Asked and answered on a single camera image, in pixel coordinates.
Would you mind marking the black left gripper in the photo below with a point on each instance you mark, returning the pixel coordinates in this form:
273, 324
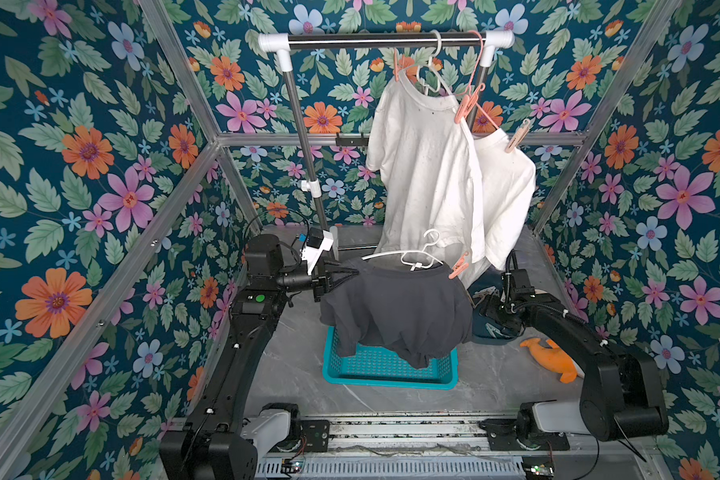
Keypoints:
317, 283

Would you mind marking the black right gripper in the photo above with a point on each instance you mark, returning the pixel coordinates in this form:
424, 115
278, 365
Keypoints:
498, 307

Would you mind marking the pink clothespin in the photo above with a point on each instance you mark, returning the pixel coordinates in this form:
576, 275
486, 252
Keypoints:
468, 103
460, 266
398, 65

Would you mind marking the white plastic hanger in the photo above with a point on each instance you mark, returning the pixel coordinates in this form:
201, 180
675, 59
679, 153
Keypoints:
417, 258
427, 77

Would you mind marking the dark grey t-shirt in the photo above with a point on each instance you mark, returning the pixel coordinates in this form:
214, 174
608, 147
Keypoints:
419, 315

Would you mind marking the plain white t-shirt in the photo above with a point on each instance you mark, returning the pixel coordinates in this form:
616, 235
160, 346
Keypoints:
428, 164

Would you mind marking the white printed t-shirt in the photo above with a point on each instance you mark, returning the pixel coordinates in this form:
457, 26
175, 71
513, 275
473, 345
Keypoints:
508, 184

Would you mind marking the beige clothespin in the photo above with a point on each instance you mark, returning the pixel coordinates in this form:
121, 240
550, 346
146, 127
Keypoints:
519, 135

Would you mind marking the pink wire hanger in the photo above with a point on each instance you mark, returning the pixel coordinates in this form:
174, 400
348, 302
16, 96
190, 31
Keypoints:
489, 43

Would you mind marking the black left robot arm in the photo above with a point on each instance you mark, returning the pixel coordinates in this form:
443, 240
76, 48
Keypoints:
217, 440

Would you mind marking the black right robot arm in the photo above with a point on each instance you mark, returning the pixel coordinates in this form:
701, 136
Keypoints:
621, 395

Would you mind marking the teal clothespin tray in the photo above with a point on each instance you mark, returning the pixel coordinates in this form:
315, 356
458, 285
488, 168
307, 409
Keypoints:
486, 330

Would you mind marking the orange plush toy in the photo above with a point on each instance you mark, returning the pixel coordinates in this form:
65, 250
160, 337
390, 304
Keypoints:
553, 358

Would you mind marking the teal laundry basket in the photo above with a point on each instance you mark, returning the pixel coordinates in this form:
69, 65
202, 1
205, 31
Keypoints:
379, 367

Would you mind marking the white steel clothes rack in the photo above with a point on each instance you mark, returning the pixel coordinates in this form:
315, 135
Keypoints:
282, 45

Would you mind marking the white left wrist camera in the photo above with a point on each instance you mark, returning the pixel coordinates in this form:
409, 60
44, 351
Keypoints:
317, 242

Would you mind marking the black wall hook rail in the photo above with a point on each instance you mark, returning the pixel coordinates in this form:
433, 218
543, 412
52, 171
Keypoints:
351, 140

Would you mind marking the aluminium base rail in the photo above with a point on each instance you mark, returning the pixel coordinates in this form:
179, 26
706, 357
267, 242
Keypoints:
439, 445

